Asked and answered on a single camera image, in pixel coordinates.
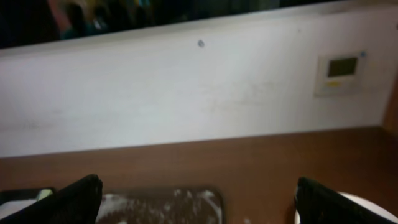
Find dark brown tray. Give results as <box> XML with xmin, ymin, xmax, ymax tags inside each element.
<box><xmin>95</xmin><ymin>186</ymin><xmax>226</xmax><ymax>224</ymax></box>

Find black soapy water tray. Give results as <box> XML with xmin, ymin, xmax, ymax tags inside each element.
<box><xmin>1</xmin><ymin>187</ymin><xmax>56</xmax><ymax>219</ymax></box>

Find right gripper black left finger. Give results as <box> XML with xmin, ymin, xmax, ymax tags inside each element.
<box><xmin>1</xmin><ymin>174</ymin><xmax>103</xmax><ymax>224</ymax></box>

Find cream plastic plate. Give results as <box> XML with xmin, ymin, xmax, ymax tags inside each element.
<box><xmin>294</xmin><ymin>191</ymin><xmax>398</xmax><ymax>224</ymax></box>

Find green yellow sponge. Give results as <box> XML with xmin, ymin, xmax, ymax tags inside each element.
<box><xmin>36</xmin><ymin>189</ymin><xmax>53</xmax><ymax>201</ymax></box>

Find white wall control panel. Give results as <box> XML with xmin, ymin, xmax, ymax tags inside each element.
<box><xmin>314</xmin><ymin>50</ymin><xmax>367</xmax><ymax>97</ymax></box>

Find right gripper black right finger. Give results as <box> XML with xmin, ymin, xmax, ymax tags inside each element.
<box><xmin>294</xmin><ymin>176</ymin><xmax>396</xmax><ymax>224</ymax></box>

